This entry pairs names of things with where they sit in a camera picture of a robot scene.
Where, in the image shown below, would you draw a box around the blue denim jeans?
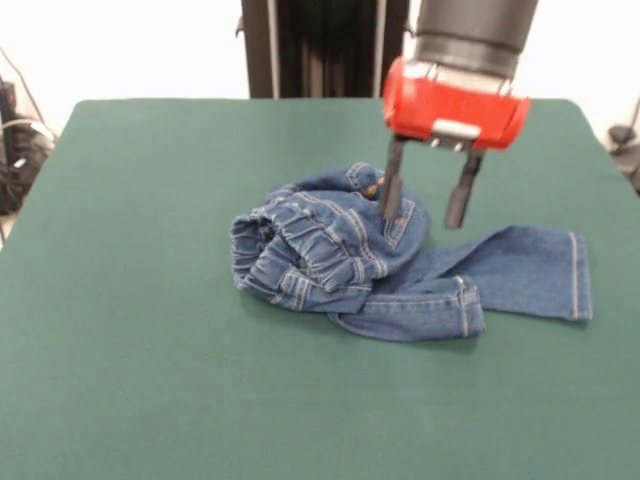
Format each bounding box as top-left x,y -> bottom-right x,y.
228,162 -> 594,344

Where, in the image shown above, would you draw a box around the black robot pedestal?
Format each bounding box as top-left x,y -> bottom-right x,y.
233,0 -> 419,100

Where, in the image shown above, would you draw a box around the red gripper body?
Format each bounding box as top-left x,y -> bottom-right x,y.
382,57 -> 532,152

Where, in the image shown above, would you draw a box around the dark green table cloth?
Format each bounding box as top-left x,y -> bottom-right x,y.
0,97 -> 640,480

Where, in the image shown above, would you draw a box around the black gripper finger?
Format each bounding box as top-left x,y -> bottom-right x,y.
378,135 -> 409,220
444,149 -> 484,231

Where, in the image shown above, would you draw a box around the white cable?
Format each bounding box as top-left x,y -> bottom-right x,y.
0,115 -> 55,151

